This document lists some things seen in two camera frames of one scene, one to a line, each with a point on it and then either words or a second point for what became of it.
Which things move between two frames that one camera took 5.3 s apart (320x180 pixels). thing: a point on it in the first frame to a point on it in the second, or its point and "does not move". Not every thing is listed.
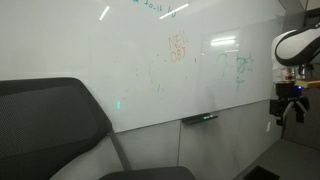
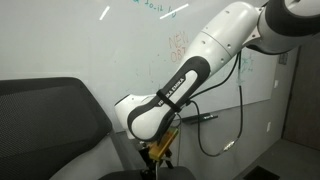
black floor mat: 259,173 does not move
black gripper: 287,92 to 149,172
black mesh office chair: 45,120 does not move
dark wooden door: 307,132 does not move
